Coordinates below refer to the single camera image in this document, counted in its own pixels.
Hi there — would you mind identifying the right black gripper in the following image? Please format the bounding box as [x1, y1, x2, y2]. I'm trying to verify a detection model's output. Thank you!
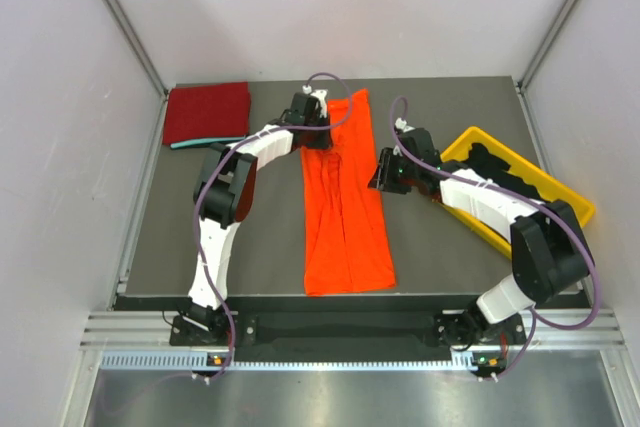
[369, 147, 420, 194]

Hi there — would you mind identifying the orange t shirt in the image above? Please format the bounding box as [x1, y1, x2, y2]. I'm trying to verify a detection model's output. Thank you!
[300, 89, 396, 296]

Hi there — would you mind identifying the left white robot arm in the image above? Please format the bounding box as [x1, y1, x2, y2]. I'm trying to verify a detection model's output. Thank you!
[180, 85, 332, 346]

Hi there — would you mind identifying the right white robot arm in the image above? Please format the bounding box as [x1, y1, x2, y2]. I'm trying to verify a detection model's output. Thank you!
[369, 119, 596, 345]

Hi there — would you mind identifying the black t shirt in bin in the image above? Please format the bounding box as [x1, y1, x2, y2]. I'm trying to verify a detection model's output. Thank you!
[461, 142, 547, 202]

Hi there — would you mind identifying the folded red t shirt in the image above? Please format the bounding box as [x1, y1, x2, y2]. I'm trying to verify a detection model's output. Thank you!
[162, 82, 251, 145]

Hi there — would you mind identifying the folded teal t shirt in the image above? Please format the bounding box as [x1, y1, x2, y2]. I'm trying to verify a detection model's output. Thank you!
[169, 136, 245, 150]

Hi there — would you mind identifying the yellow plastic bin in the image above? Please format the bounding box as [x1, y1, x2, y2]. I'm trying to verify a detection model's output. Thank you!
[441, 126, 596, 258]

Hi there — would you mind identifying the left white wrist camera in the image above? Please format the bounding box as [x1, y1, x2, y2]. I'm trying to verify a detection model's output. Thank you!
[302, 85, 329, 118]

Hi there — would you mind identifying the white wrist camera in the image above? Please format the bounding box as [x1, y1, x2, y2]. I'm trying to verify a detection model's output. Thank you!
[394, 118, 413, 135]
[302, 85, 329, 118]

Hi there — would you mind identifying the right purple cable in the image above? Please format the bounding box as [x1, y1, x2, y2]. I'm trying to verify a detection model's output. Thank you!
[389, 95, 599, 383]

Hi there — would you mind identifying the purple cable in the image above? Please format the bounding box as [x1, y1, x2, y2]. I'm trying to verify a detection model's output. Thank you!
[389, 95, 599, 383]
[99, 71, 354, 413]

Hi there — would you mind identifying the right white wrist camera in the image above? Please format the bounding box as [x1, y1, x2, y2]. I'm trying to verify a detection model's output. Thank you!
[394, 118, 413, 135]

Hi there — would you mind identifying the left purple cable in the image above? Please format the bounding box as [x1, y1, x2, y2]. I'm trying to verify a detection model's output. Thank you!
[99, 71, 354, 413]

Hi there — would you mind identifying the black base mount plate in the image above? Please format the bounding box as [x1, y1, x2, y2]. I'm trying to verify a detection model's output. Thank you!
[169, 294, 525, 361]

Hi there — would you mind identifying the right aluminium frame post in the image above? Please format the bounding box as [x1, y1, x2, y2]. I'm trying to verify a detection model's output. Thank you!
[516, 0, 580, 93]

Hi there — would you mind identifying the aluminium frame post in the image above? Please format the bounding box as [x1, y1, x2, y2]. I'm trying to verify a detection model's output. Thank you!
[102, 0, 168, 98]
[516, 0, 580, 93]

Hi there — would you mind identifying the left aluminium frame post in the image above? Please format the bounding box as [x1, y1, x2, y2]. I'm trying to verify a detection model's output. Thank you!
[102, 0, 168, 98]

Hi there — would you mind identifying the grey slotted cable duct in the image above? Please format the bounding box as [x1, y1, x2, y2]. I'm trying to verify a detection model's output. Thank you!
[100, 351, 505, 372]

